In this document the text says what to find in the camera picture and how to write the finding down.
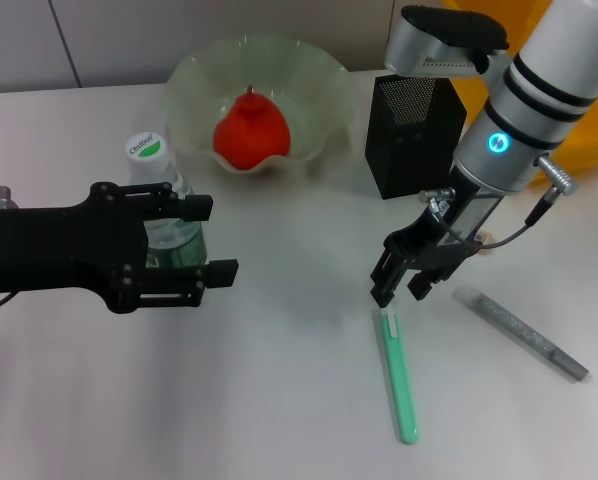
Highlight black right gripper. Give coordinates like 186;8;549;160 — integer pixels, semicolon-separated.
370;169;504;307

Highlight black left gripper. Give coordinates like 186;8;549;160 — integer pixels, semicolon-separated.
0;182;214;315

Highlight clear green-label water bottle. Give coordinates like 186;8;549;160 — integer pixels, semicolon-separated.
123;130;212;271

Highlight red-orange toy orange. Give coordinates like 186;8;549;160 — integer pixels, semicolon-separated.
212;84;293;171

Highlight green pen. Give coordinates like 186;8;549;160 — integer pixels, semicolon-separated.
378;307;422;446

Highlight grey marker pen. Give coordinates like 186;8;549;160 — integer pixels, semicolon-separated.
452;285;591;384

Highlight black mesh pen holder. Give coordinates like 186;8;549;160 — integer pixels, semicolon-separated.
363;74;468;201

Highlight green glass fruit plate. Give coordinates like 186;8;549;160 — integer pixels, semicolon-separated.
162;33;356;177

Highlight yellow plastic bin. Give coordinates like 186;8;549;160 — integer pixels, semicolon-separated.
441;0;598;187

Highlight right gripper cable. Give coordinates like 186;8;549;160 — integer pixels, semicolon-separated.
418;154;579;249

